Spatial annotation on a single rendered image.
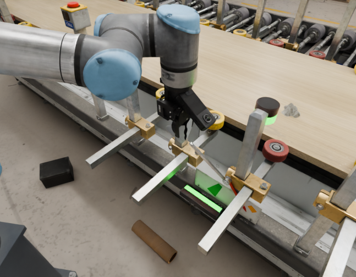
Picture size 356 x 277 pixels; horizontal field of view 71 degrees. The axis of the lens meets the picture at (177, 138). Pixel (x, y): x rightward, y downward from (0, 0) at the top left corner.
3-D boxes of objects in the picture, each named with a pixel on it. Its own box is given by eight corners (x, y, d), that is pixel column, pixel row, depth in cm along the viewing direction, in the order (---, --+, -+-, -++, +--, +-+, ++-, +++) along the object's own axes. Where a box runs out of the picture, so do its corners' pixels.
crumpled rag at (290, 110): (299, 120, 94) (301, 115, 93) (280, 115, 97) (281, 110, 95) (302, 107, 100) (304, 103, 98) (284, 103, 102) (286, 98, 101)
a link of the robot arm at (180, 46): (153, 1, 55) (199, 0, 55) (157, 55, 64) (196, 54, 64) (152, 15, 48) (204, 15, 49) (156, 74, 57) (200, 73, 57)
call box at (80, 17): (76, 33, 93) (70, 10, 87) (66, 28, 96) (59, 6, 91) (92, 27, 97) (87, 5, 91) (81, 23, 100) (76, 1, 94)
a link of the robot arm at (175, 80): (205, 62, 61) (179, 78, 56) (203, 80, 64) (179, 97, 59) (176, 51, 65) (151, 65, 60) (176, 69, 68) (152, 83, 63)
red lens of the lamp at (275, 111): (271, 120, 64) (273, 113, 62) (250, 111, 66) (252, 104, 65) (281, 109, 67) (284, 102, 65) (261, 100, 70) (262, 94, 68)
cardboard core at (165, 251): (168, 260, 137) (130, 226, 151) (168, 265, 142) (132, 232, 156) (177, 249, 141) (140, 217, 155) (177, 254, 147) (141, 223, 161)
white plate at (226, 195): (255, 225, 85) (261, 210, 78) (193, 184, 97) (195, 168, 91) (255, 223, 86) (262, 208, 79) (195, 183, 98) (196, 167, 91)
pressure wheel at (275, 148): (273, 181, 87) (283, 158, 79) (252, 169, 91) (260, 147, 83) (283, 167, 91) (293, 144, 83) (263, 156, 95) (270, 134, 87)
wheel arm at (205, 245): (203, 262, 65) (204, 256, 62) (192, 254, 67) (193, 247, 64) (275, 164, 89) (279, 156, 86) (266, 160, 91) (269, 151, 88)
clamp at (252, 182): (260, 204, 78) (264, 194, 74) (223, 181, 84) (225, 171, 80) (268, 192, 81) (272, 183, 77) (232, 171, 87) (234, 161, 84)
